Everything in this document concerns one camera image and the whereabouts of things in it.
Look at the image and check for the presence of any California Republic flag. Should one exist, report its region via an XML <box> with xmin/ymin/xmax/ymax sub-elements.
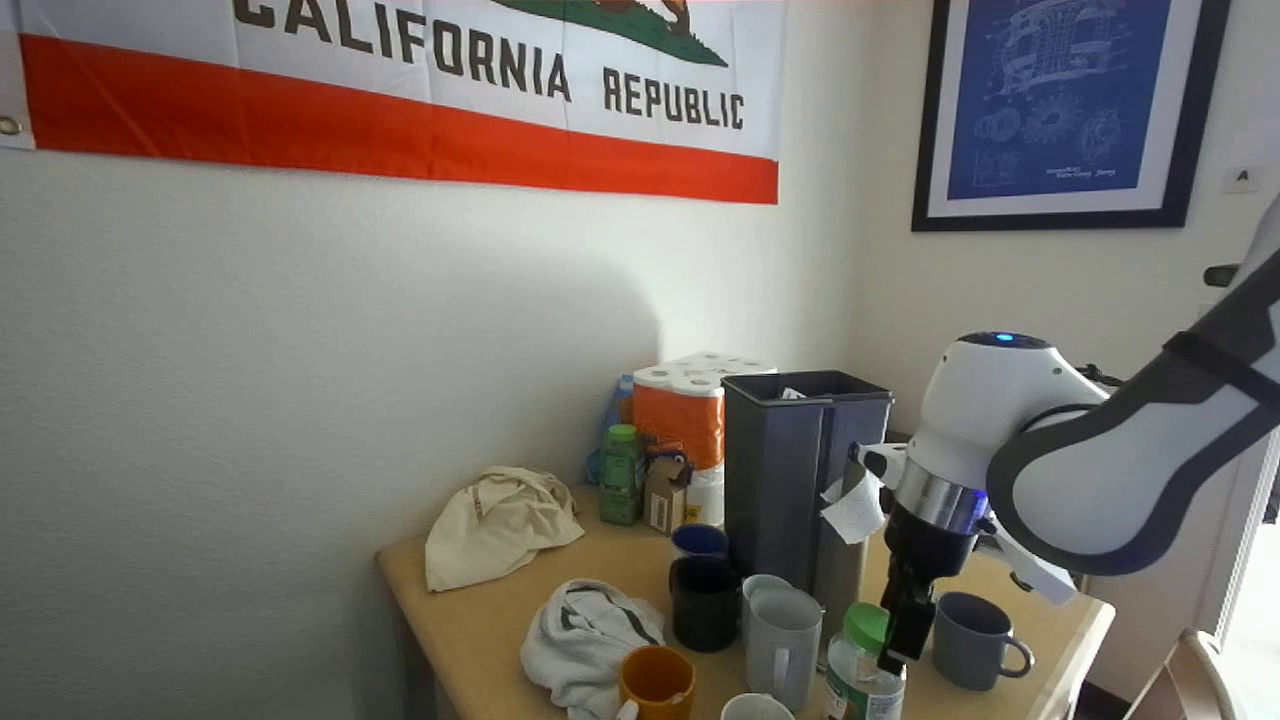
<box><xmin>0</xmin><ymin>0</ymin><xmax>783</xmax><ymax>207</ymax></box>

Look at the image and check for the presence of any white crumpled cloth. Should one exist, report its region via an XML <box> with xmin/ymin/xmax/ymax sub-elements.
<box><xmin>515</xmin><ymin>576</ymin><xmax>674</xmax><ymax>720</ymax></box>

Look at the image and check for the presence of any white bottle with green label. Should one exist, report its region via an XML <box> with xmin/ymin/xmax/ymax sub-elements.
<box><xmin>820</xmin><ymin>633</ymin><xmax>913</xmax><ymax>720</ymax></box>

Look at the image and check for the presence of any blue mug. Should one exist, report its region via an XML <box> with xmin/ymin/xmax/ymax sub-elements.
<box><xmin>670</xmin><ymin>521</ymin><xmax>738</xmax><ymax>562</ymax></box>

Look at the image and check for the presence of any light wooden chair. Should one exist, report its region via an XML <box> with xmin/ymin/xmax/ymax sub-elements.
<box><xmin>1123</xmin><ymin>629</ymin><xmax>1263</xmax><ymax>720</ymax></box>

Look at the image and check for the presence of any green plastic lid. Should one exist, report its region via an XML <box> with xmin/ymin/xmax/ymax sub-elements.
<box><xmin>842</xmin><ymin>600</ymin><xmax>898</xmax><ymax>655</ymax></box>

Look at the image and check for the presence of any grey trash bin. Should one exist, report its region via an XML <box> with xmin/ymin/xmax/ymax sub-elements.
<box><xmin>722</xmin><ymin>370</ymin><xmax>898</xmax><ymax>595</ymax></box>

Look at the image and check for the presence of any blue plastic bottle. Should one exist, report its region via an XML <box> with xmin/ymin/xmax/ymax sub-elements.
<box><xmin>580</xmin><ymin>374</ymin><xmax>641</xmax><ymax>489</ymax></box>

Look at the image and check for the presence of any framed blueprint picture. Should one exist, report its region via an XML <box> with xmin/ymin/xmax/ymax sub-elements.
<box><xmin>909</xmin><ymin>0</ymin><xmax>1236</xmax><ymax>237</ymax></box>

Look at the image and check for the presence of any white cup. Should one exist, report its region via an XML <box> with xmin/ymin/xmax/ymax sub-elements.
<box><xmin>715</xmin><ymin>688</ymin><xmax>801</xmax><ymax>720</ymax></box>

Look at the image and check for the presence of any paper towel pack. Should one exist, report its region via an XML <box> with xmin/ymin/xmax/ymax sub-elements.
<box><xmin>628</xmin><ymin>349</ymin><xmax>783</xmax><ymax>531</ymax></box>

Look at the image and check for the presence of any black mug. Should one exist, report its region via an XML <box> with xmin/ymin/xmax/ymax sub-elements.
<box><xmin>663</xmin><ymin>554</ymin><xmax>748</xmax><ymax>655</ymax></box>

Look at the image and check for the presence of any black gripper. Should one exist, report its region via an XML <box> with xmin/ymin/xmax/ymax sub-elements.
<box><xmin>876</xmin><ymin>504</ymin><xmax>994</xmax><ymax>673</ymax></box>

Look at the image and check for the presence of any grey measuring pitcher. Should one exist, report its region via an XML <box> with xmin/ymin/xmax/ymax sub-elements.
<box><xmin>742</xmin><ymin>571</ymin><xmax>829</xmax><ymax>715</ymax></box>

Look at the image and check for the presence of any beige cloth bag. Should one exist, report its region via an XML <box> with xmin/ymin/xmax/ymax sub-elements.
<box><xmin>422</xmin><ymin>466</ymin><xmax>588</xmax><ymax>595</ymax></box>

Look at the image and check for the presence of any grey mug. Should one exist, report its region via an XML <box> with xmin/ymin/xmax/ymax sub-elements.
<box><xmin>928</xmin><ymin>588</ymin><xmax>1041</xmax><ymax>696</ymax></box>

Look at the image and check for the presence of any orange mug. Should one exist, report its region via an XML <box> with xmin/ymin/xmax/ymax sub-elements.
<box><xmin>611</xmin><ymin>645</ymin><xmax>700</xmax><ymax>720</ymax></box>

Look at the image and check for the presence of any small brown tagged bag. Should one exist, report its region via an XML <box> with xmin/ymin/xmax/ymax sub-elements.
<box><xmin>641</xmin><ymin>445</ymin><xmax>695</xmax><ymax>537</ymax></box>

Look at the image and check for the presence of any green plastic bottle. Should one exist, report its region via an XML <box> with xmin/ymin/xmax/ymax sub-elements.
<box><xmin>594</xmin><ymin>422</ymin><xmax>649</xmax><ymax>529</ymax></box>

